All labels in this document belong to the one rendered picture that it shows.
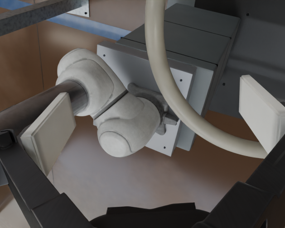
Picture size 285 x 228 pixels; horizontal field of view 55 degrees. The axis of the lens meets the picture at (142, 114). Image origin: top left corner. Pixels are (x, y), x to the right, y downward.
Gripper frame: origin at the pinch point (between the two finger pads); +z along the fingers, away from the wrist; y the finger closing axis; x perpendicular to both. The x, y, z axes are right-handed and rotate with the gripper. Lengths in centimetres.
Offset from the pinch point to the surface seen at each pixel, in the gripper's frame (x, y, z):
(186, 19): -8, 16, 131
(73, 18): -5, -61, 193
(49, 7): 5, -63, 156
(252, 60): -38, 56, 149
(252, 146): -20.2, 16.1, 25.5
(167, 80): -6.1, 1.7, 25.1
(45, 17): 0, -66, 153
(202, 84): -26, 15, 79
